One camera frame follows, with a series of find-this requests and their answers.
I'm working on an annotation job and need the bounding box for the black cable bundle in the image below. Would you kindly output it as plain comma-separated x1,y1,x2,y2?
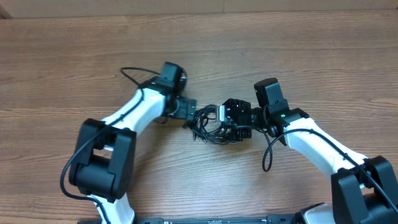
182,104,237,146

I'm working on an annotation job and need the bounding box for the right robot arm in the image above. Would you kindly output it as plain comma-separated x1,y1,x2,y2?
216,78,397,224

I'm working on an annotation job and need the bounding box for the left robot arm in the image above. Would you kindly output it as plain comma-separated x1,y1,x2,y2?
60,62,196,224

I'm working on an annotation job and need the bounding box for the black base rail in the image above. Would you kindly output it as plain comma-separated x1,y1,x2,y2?
133,214,300,224

